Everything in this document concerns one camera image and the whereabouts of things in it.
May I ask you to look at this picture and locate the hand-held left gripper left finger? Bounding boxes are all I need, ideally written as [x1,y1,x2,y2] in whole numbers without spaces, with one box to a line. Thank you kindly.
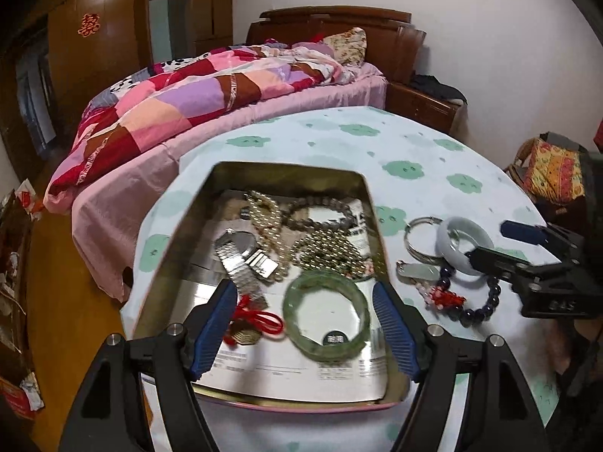
[57,280,239,452]

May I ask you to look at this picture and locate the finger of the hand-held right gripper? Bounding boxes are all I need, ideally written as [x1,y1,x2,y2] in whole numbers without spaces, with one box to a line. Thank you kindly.
[464,245,566,293]
[499,220,587,264]

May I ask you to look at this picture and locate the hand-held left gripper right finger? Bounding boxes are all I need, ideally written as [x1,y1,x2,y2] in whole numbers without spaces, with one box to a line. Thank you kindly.
[371,280,552,452]

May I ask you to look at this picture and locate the red knot coin charm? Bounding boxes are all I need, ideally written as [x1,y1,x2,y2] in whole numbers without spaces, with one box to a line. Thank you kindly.
[225,294,286,347]

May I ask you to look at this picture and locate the pale jade bangle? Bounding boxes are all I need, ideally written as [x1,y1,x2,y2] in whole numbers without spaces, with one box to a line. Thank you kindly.
[436,217,495,284]

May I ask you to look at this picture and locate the dark blue bead bracelet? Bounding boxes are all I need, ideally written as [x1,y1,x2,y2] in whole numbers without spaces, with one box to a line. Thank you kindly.
[433,264,502,325]

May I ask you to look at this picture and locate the metal tag bead keychain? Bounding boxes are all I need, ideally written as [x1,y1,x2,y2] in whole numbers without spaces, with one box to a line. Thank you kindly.
[396,260,467,312]

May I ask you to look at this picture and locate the green jade bangle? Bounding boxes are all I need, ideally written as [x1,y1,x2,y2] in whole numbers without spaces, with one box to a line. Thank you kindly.
[283,270,370,363]

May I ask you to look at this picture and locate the silver wristwatch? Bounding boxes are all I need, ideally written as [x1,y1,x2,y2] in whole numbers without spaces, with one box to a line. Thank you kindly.
[214,228,279,309]

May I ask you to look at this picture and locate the silver bangle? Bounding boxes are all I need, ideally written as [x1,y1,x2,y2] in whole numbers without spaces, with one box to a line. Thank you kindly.
[404,217,446,262]

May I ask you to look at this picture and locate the pink metal tin box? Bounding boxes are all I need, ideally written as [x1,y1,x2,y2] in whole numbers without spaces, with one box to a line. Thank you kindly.
[121,161,415,410]

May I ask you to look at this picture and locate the gold bead necklace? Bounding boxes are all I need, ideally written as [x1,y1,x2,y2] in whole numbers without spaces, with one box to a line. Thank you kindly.
[289,226,378,278]

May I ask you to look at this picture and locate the pearl necklace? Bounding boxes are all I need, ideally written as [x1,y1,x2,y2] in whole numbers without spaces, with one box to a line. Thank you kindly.
[239,189,290,283]

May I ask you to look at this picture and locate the grey bead bracelet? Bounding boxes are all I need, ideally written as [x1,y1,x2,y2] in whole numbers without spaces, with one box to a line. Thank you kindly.
[282,196,356,234]

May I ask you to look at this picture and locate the person's right hand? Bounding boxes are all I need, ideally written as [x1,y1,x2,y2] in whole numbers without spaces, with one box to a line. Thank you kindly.
[549,318,603,387]

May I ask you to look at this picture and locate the dark garment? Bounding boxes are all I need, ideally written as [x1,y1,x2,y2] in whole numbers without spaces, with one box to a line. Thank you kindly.
[532,193,585,227]

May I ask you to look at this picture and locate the wicker chair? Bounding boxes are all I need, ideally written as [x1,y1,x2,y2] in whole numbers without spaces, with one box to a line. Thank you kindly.
[504,134,589,208]

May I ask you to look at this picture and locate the colourful patterned cushion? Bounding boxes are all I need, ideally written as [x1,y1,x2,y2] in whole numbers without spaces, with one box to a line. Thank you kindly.
[523,139,587,201]

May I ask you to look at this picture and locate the grey cloth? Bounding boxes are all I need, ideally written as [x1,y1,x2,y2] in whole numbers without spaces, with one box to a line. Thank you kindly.
[537,132,589,151]

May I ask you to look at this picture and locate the wooden nightstand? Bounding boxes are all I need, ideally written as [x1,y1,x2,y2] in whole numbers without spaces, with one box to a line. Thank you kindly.
[384,80,467,135]

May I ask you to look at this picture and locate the dark clothes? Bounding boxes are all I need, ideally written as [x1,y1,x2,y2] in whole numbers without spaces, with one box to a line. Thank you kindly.
[409,73,468,104]

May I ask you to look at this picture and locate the pink bed sheet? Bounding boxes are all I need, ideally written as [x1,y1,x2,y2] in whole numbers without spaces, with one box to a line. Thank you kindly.
[43,61,389,302]

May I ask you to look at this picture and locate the white and red shopping bag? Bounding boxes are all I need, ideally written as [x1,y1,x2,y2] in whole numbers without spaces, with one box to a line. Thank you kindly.
[9,186,45,220]

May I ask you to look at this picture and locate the patchwork quilt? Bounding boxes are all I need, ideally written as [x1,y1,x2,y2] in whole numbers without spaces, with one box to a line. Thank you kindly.
[43,40,359,203]

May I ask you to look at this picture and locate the wooden bed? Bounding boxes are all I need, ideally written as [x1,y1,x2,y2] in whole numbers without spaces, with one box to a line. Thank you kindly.
[42,6,427,302]

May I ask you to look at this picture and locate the floral pillow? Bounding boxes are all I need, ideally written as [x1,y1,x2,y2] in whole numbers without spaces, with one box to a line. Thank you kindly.
[325,27,368,67]

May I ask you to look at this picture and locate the pink pillow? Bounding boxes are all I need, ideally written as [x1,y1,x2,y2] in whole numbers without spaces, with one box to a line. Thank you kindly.
[289,42,337,60]

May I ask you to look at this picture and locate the brown wooden wardrobe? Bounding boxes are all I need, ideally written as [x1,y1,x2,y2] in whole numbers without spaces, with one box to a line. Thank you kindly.
[0,0,236,184]

